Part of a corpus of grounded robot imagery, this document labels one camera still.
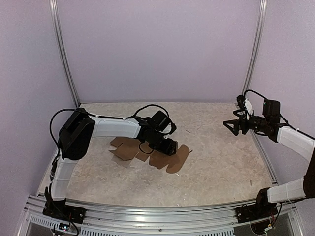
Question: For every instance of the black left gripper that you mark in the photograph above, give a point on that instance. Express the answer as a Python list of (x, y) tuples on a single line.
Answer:
[(168, 149)]

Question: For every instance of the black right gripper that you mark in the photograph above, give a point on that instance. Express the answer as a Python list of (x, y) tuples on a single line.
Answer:
[(243, 120)]

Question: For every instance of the brown cardboard box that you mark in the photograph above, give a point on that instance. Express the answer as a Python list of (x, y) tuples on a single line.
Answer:
[(127, 149)]

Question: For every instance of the left robot arm white sleeve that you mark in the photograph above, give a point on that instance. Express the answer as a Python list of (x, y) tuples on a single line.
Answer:
[(75, 136)]

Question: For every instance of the robot arm white sleeve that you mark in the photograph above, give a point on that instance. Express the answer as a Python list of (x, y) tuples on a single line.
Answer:
[(75, 136), (300, 143)]

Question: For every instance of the right robot arm white sleeve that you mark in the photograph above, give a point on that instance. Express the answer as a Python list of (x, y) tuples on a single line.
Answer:
[(300, 143)]

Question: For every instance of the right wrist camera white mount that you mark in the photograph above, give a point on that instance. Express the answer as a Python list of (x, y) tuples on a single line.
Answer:
[(245, 105)]

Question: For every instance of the right aluminium frame post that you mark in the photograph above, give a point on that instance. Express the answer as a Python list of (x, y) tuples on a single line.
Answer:
[(256, 45)]

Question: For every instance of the aluminium frame post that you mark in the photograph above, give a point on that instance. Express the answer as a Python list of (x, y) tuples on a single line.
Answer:
[(62, 51), (256, 45)]

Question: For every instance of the front aluminium frame rail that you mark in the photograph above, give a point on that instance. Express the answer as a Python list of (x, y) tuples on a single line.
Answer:
[(112, 220)]

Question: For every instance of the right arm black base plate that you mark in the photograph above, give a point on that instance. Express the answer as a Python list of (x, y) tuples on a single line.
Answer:
[(247, 213)]

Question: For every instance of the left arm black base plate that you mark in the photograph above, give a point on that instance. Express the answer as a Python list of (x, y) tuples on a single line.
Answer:
[(60, 210)]

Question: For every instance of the left aluminium frame post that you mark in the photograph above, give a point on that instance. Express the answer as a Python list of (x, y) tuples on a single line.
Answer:
[(62, 51)]

